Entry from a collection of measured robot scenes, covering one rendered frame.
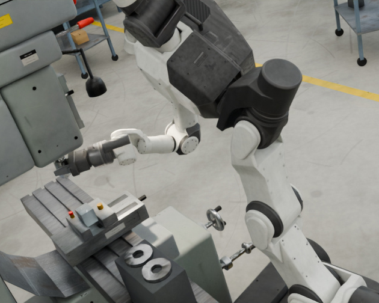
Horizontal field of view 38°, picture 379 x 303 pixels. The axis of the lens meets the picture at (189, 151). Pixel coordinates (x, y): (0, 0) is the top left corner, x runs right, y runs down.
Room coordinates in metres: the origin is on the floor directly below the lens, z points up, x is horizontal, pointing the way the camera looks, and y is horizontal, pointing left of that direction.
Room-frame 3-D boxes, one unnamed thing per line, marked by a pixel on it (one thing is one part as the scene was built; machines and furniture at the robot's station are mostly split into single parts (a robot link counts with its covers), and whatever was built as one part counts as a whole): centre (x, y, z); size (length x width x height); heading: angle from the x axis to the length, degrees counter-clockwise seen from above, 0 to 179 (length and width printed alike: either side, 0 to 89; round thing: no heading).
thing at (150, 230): (1.74, 0.45, 0.77); 0.50 x 0.35 x 0.12; 117
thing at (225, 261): (1.86, -0.08, 0.49); 0.22 x 0.06 x 0.06; 117
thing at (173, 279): (1.26, 0.22, 1.01); 0.22 x 0.12 x 0.20; 29
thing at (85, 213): (1.71, 0.44, 1.02); 0.06 x 0.05 x 0.06; 27
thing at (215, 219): (1.97, 0.01, 0.61); 0.16 x 0.12 x 0.12; 117
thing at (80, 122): (1.79, 0.36, 1.44); 0.04 x 0.04 x 0.21; 27
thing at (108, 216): (1.74, 0.39, 1.00); 0.15 x 0.06 x 0.04; 27
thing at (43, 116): (1.74, 0.46, 1.47); 0.21 x 0.19 x 0.32; 27
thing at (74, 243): (1.73, 0.41, 0.96); 0.35 x 0.15 x 0.11; 117
